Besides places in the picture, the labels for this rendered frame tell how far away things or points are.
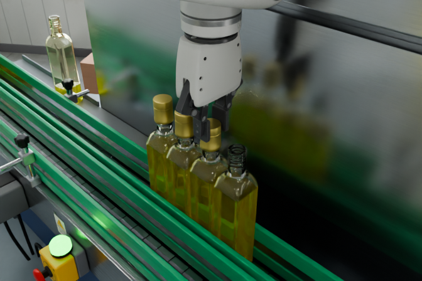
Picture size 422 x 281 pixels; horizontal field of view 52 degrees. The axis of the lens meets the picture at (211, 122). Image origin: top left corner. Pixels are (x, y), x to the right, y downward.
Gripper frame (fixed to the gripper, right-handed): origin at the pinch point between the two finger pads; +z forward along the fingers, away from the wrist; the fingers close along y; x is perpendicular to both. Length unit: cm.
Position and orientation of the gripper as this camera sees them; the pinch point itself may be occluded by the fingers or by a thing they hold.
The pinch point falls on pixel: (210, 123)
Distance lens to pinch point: 69.5
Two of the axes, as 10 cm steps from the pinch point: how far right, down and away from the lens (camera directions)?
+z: 0.0, 8.4, 5.5
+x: 7.1, 3.8, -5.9
